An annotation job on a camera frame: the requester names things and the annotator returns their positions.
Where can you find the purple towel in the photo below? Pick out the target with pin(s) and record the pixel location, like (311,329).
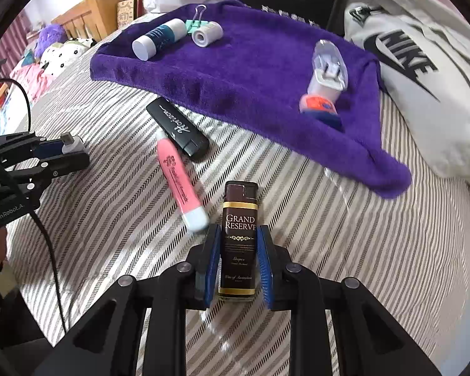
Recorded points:
(250,86)

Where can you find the grey sling bag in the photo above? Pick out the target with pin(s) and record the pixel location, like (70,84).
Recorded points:
(434,117)

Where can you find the small white tape roll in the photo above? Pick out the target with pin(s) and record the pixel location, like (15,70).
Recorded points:
(207,33)

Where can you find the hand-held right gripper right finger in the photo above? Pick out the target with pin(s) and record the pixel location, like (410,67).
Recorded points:
(264,266)

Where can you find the brown rectangular lighter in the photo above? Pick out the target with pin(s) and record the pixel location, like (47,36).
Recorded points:
(239,235)

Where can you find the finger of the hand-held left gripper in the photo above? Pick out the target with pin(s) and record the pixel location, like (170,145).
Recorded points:
(49,150)
(68,163)

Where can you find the striped bed sheet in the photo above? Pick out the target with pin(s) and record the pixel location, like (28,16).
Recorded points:
(337,243)

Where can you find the pink highlighter pen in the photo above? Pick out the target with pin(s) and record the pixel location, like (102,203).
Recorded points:
(178,180)

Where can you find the white flowered plush pillow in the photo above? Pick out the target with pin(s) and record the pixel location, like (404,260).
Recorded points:
(66,53)

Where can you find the wooden headboard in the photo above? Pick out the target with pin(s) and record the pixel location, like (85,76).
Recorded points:
(90,11)

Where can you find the purple plush toy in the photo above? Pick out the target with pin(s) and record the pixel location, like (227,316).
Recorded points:
(51,39)

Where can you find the white charger plug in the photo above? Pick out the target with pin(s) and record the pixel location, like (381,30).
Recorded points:
(73,143)

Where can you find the black rectangular case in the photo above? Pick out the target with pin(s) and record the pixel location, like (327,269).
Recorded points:
(176,127)

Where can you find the clear plastic bottle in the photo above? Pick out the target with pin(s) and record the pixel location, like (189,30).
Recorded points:
(327,51)

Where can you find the patterned notebook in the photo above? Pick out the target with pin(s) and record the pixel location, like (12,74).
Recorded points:
(128,12)

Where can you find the white and blue bottle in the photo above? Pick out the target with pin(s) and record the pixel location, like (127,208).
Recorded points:
(156,39)

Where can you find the pink printed quilt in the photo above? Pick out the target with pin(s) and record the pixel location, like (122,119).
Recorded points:
(31,82)

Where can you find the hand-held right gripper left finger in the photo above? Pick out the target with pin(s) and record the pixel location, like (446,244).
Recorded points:
(209,266)

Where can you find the green binder clip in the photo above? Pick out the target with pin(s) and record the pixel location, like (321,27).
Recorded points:
(194,23)

